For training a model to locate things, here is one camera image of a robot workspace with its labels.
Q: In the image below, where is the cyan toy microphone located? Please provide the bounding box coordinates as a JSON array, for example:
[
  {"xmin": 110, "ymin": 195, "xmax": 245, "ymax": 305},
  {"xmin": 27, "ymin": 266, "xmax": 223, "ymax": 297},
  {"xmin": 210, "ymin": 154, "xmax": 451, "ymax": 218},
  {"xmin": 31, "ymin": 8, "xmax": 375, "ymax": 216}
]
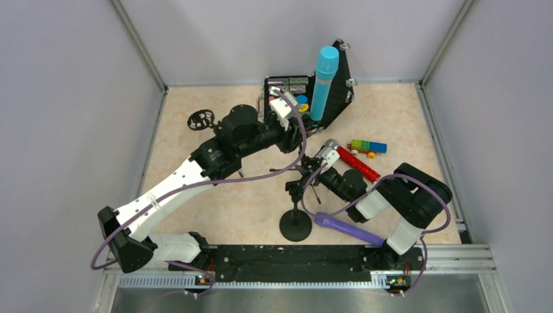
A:
[{"xmin": 309, "ymin": 46, "xmax": 340, "ymax": 123}]

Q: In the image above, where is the black tripod stand with pop filter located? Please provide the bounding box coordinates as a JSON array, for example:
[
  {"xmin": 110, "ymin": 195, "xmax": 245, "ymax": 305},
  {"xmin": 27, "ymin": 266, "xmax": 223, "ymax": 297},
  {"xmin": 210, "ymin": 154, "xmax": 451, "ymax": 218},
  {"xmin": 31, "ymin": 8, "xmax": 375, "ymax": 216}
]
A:
[{"xmin": 187, "ymin": 108, "xmax": 245, "ymax": 178}]

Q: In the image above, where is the black tripod microphone stand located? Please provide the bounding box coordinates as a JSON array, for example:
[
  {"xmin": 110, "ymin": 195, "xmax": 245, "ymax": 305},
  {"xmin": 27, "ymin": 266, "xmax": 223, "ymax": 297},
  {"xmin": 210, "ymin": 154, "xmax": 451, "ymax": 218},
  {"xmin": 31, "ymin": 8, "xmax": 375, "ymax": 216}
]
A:
[{"xmin": 284, "ymin": 122, "xmax": 323, "ymax": 211}]

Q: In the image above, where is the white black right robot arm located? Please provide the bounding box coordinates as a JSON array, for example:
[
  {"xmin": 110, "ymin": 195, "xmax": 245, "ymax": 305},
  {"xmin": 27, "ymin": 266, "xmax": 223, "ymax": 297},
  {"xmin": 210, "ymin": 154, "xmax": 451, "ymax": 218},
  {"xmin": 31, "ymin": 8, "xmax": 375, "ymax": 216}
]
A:
[{"xmin": 305, "ymin": 162, "xmax": 453, "ymax": 256}]

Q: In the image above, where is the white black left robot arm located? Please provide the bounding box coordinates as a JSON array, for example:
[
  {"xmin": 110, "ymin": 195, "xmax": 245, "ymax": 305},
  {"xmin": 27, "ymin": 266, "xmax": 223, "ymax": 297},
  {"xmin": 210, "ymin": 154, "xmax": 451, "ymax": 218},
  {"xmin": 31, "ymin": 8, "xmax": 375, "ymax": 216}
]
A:
[{"xmin": 97, "ymin": 99, "xmax": 308, "ymax": 273}]

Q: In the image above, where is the black round base microphone stand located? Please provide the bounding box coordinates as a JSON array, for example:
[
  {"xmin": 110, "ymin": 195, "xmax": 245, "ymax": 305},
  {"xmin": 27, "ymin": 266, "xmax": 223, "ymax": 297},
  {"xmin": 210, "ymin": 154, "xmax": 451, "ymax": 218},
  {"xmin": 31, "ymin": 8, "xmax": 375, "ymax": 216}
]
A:
[{"xmin": 279, "ymin": 181, "xmax": 312, "ymax": 242}]

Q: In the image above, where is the red glitter microphone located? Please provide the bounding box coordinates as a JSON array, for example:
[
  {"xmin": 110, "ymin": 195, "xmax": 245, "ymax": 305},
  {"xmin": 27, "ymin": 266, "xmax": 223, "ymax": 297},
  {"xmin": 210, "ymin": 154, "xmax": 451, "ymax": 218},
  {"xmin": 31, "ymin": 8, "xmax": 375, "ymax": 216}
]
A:
[{"xmin": 325, "ymin": 139, "xmax": 381, "ymax": 183}]

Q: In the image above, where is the yellow dealer chip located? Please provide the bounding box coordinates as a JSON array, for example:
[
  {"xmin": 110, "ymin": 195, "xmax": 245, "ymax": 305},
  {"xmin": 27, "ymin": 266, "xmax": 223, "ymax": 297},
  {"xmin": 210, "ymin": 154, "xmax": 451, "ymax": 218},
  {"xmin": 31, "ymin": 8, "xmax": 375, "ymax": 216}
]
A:
[{"xmin": 299, "ymin": 104, "xmax": 309, "ymax": 113}]

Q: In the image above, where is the purple toy microphone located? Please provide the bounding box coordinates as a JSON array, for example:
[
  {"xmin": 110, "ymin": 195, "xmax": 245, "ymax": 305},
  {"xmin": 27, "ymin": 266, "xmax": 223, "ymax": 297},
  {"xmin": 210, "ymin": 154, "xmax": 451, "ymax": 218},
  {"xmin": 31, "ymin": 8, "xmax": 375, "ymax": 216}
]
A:
[{"xmin": 314, "ymin": 212, "xmax": 385, "ymax": 246}]

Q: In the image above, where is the blue dealer chip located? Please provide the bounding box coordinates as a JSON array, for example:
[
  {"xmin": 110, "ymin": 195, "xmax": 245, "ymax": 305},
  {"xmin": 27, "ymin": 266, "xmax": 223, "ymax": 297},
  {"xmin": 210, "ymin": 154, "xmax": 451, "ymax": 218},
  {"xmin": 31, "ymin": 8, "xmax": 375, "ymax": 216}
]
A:
[{"xmin": 296, "ymin": 95, "xmax": 308, "ymax": 104}]

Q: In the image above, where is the colourful toy brick train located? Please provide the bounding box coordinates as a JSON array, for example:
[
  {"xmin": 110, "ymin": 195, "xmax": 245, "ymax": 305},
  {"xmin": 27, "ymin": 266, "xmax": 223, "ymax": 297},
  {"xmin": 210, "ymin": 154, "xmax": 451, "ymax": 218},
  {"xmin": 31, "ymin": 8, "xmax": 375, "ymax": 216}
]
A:
[{"xmin": 346, "ymin": 139, "xmax": 387, "ymax": 158}]

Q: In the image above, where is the black aluminium poker chip case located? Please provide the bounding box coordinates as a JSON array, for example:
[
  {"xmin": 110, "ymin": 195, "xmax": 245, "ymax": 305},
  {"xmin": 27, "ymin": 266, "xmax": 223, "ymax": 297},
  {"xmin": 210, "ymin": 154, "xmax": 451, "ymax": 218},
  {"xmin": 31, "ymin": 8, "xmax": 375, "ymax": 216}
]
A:
[{"xmin": 257, "ymin": 38, "xmax": 357, "ymax": 131}]

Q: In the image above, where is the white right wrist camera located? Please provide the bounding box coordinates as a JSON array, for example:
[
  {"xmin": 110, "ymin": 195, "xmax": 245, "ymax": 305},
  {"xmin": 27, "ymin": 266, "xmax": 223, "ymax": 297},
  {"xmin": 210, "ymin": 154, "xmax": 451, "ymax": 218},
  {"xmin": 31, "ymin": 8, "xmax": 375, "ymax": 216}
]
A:
[{"xmin": 317, "ymin": 146, "xmax": 340, "ymax": 173}]

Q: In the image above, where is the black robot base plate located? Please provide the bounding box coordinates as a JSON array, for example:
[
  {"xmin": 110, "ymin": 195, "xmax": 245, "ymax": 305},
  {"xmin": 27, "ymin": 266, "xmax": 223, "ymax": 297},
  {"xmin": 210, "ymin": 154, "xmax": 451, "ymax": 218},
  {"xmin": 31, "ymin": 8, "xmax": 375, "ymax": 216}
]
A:
[{"xmin": 190, "ymin": 245, "xmax": 424, "ymax": 283}]

